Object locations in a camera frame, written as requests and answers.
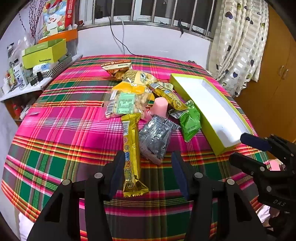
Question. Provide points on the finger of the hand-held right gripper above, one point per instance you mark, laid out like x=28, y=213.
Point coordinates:
x=254, y=141
x=245, y=162

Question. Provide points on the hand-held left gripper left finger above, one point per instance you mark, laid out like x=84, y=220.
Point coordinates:
x=116, y=176

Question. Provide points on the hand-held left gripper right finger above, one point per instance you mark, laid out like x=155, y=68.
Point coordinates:
x=179, y=171

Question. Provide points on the gold snack bar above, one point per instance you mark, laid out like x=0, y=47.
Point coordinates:
x=171, y=97
x=130, y=162

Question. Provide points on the silver snack packet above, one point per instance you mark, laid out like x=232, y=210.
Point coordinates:
x=155, y=139

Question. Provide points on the green snack packet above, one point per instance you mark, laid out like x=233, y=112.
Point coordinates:
x=189, y=122

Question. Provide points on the green cardboard box white inside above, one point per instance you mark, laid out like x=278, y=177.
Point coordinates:
x=212, y=104

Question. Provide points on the pink jelly cup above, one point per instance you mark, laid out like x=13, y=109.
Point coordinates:
x=158, y=106

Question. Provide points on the clear bag with green label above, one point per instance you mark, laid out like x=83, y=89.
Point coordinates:
x=124, y=104

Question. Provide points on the yellow snack packet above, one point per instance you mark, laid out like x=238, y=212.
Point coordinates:
x=131, y=81

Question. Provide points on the orange and white snack packet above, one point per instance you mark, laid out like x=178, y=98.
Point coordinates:
x=116, y=66

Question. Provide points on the pink stool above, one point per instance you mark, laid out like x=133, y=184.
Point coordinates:
x=275, y=165

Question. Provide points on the wooden wardrobe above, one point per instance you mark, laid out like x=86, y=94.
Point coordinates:
x=277, y=92

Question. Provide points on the heart print curtain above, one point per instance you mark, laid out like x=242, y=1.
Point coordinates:
x=238, y=46

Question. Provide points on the black and white striped basket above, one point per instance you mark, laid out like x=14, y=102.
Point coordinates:
x=57, y=67

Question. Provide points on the white bottle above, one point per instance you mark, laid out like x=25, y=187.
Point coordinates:
x=19, y=76

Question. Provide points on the green lidded box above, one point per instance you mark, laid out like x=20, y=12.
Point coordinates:
x=41, y=55

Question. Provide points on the orange storage bin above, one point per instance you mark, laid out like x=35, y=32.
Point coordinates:
x=69, y=34

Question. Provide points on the metal window grille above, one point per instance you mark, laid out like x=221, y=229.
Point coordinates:
x=150, y=20

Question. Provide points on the cartoon print box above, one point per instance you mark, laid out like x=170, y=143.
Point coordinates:
x=54, y=18

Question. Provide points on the red box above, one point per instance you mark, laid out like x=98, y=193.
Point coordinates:
x=70, y=11

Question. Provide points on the purple twigs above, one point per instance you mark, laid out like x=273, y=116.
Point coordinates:
x=32, y=20

